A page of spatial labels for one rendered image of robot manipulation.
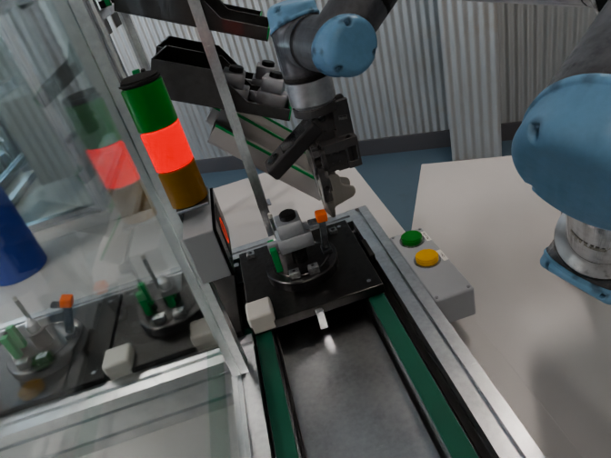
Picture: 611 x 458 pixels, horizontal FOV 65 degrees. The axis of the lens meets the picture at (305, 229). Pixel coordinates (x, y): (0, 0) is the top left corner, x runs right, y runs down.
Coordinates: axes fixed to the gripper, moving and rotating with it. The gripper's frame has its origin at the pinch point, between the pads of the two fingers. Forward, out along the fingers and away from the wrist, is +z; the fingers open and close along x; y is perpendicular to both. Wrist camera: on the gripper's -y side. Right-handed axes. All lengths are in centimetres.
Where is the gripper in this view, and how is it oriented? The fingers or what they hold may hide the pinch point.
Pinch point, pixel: (327, 211)
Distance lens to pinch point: 87.6
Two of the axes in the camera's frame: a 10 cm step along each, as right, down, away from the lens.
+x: -2.0, -4.8, 8.5
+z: 2.4, 8.2, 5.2
